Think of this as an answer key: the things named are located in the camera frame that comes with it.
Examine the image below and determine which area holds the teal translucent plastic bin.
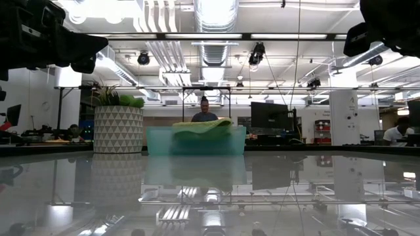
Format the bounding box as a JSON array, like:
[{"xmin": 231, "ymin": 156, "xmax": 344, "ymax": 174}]
[{"xmin": 146, "ymin": 125, "xmax": 247, "ymax": 156}]

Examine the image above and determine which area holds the lime green microfiber towel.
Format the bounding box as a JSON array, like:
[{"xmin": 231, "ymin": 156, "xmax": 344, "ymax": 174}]
[{"xmin": 172, "ymin": 117, "xmax": 234, "ymax": 141}]

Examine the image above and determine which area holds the white building pillar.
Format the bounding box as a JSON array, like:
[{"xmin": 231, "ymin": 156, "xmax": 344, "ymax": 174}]
[{"xmin": 329, "ymin": 88, "xmax": 360, "ymax": 145}]

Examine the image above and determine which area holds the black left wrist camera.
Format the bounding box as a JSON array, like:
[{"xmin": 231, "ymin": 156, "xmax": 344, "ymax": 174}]
[{"xmin": 70, "ymin": 54, "xmax": 98, "ymax": 75}]

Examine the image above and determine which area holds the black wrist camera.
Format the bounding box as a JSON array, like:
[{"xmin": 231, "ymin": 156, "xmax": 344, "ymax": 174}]
[
  {"xmin": 70, "ymin": 54, "xmax": 98, "ymax": 75},
  {"xmin": 343, "ymin": 22, "xmax": 375, "ymax": 58}
]

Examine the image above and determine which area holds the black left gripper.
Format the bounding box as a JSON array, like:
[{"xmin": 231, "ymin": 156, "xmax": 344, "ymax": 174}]
[{"xmin": 0, "ymin": 0, "xmax": 109, "ymax": 81}]

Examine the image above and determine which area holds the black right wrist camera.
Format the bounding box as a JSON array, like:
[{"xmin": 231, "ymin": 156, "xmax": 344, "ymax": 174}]
[{"xmin": 343, "ymin": 22, "xmax": 375, "ymax": 58}]

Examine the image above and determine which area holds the person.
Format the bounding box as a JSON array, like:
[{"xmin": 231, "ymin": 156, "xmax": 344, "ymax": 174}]
[
  {"xmin": 383, "ymin": 116, "xmax": 415, "ymax": 147},
  {"xmin": 191, "ymin": 96, "xmax": 219, "ymax": 123},
  {"xmin": 67, "ymin": 123, "xmax": 85, "ymax": 142}
]

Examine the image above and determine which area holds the black office monitor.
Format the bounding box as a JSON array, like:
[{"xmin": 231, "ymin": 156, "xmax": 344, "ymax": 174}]
[
  {"xmin": 407, "ymin": 99, "xmax": 420, "ymax": 127},
  {"xmin": 251, "ymin": 101, "xmax": 290, "ymax": 132},
  {"xmin": 5, "ymin": 104, "xmax": 22, "ymax": 126}
]

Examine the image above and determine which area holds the green artificial succulent plant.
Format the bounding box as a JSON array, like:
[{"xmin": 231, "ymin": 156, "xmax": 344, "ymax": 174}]
[{"xmin": 85, "ymin": 80, "xmax": 146, "ymax": 109}]

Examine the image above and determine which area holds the black ceiling spotlight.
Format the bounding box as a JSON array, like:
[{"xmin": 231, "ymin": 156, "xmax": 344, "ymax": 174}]
[
  {"xmin": 247, "ymin": 41, "xmax": 266, "ymax": 66},
  {"xmin": 136, "ymin": 51, "xmax": 151, "ymax": 66},
  {"xmin": 367, "ymin": 54, "xmax": 384, "ymax": 66}
]

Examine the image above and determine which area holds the silver ceiling air duct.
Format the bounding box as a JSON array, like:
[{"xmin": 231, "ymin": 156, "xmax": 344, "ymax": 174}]
[{"xmin": 193, "ymin": 0, "xmax": 240, "ymax": 33}]

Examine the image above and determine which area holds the white triangle-patterned plant pot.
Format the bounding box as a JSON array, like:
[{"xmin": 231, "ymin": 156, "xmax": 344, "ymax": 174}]
[{"xmin": 93, "ymin": 105, "xmax": 144, "ymax": 154}]

